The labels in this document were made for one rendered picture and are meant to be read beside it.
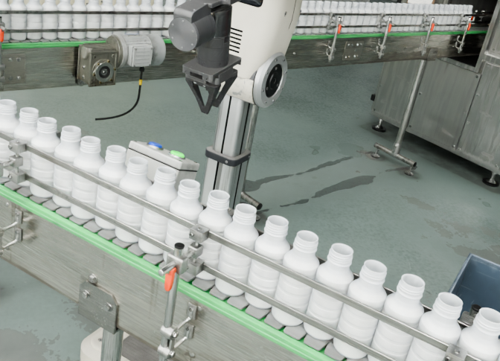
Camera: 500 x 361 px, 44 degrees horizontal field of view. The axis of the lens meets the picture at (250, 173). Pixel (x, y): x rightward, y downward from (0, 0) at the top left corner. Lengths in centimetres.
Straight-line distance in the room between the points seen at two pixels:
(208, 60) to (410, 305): 53
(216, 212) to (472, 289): 78
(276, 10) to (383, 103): 359
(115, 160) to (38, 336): 143
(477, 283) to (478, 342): 66
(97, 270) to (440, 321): 66
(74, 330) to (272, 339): 157
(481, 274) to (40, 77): 171
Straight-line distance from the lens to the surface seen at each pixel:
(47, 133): 130
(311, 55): 339
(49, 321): 260
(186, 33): 102
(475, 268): 161
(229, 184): 183
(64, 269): 134
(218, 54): 110
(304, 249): 100
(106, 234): 124
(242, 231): 105
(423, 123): 495
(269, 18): 161
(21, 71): 246
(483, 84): 468
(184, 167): 129
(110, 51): 246
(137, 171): 115
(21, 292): 274
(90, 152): 122
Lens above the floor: 166
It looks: 25 degrees down
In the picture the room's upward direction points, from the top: 11 degrees clockwise
